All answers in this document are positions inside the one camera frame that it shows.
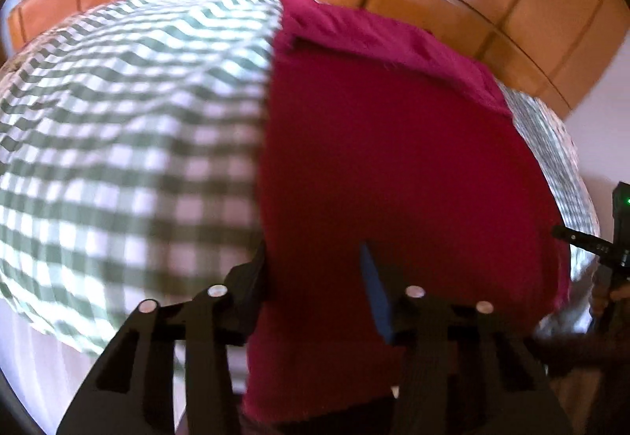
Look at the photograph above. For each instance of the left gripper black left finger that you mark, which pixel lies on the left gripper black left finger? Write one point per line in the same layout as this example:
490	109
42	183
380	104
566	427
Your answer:
129	390

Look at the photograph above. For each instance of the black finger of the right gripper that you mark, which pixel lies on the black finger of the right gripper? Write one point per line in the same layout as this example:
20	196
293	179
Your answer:
585	241

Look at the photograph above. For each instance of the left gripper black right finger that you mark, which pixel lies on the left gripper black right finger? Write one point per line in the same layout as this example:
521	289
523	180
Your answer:
462	372

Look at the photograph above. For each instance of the dark red knit garment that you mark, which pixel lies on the dark red knit garment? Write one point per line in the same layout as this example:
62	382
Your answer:
380	138

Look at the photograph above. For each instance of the green white checkered bedspread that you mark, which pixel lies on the green white checkered bedspread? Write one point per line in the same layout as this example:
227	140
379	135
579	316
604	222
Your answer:
131	142

